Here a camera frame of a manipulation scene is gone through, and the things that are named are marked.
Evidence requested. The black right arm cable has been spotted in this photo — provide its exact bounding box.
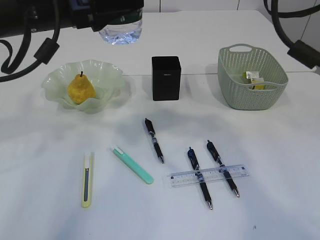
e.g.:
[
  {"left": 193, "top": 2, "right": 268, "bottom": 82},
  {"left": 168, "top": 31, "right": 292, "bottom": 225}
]
[{"left": 263, "top": 0, "right": 320, "bottom": 70}]

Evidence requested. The pale green wavy glass plate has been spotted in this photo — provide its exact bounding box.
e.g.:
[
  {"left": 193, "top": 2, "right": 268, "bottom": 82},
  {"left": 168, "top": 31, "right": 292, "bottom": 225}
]
[{"left": 41, "top": 59, "right": 125, "bottom": 114}]

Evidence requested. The black pen far left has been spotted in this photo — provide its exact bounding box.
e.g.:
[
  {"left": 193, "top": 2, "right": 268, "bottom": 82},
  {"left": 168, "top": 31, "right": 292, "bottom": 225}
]
[{"left": 144, "top": 118, "right": 164, "bottom": 164}]

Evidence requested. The clear plastic ruler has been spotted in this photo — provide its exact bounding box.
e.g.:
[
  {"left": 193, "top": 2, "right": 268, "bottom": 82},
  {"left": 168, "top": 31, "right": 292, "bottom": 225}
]
[{"left": 163, "top": 164, "right": 250, "bottom": 188}]

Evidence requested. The yellow pear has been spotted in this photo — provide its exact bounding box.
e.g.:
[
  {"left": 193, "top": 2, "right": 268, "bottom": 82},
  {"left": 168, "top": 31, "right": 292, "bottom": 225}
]
[{"left": 67, "top": 71, "right": 97, "bottom": 105}]

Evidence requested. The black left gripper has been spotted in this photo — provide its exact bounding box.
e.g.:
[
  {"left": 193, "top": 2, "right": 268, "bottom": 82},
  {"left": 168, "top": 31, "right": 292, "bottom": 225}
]
[{"left": 68, "top": 0, "right": 144, "bottom": 32}]

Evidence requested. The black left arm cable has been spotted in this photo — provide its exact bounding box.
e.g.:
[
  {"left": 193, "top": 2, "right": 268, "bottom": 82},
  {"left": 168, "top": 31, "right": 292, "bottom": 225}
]
[{"left": 0, "top": 0, "right": 62, "bottom": 83}]

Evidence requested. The black pen under ruler right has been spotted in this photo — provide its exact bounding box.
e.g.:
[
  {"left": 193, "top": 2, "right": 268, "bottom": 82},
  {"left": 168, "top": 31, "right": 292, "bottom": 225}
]
[{"left": 206, "top": 140, "right": 240, "bottom": 198}]

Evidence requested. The clear water bottle green label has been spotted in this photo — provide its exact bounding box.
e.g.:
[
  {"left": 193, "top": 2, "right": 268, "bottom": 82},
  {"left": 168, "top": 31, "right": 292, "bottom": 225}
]
[{"left": 99, "top": 8, "right": 143, "bottom": 45}]

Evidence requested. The black square pen holder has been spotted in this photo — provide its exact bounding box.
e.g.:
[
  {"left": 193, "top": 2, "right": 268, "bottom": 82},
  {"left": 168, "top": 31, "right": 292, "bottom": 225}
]
[{"left": 151, "top": 56, "right": 182, "bottom": 101}]

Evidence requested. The pale green woven basket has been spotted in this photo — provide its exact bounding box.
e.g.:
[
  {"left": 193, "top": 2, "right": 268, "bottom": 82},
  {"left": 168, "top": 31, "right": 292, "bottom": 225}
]
[{"left": 217, "top": 44, "right": 289, "bottom": 111}]

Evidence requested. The black pen under ruler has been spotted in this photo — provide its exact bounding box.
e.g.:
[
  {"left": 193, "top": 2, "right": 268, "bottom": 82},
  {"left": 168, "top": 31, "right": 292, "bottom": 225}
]
[
  {"left": 206, "top": 140, "right": 240, "bottom": 198},
  {"left": 187, "top": 147, "right": 213, "bottom": 210}
]

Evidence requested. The mint green utility knife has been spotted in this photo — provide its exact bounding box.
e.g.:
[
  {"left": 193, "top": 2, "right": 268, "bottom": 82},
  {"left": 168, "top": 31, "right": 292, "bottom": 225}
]
[{"left": 110, "top": 146, "right": 154, "bottom": 185}]

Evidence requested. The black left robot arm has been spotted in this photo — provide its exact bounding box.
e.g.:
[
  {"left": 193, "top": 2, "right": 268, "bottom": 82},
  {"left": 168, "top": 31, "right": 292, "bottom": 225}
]
[{"left": 0, "top": 0, "right": 144, "bottom": 37}]

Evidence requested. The black pen under ruler left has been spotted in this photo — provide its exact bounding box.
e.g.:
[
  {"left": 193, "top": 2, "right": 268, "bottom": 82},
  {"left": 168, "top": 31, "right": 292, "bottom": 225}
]
[{"left": 187, "top": 147, "right": 213, "bottom": 210}]

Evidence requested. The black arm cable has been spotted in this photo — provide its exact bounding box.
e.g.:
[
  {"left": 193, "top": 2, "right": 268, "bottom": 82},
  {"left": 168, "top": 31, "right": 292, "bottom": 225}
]
[
  {"left": 263, "top": 0, "right": 320, "bottom": 70},
  {"left": 0, "top": 0, "right": 62, "bottom": 83}
]

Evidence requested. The yellow utility knife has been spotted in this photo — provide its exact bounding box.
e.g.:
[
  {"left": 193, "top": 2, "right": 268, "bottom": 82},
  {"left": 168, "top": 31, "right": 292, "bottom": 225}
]
[{"left": 81, "top": 152, "right": 95, "bottom": 208}]

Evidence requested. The yellow waste paper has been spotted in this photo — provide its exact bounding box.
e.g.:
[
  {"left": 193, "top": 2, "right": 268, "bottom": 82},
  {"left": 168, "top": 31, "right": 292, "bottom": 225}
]
[{"left": 242, "top": 71, "right": 265, "bottom": 90}]

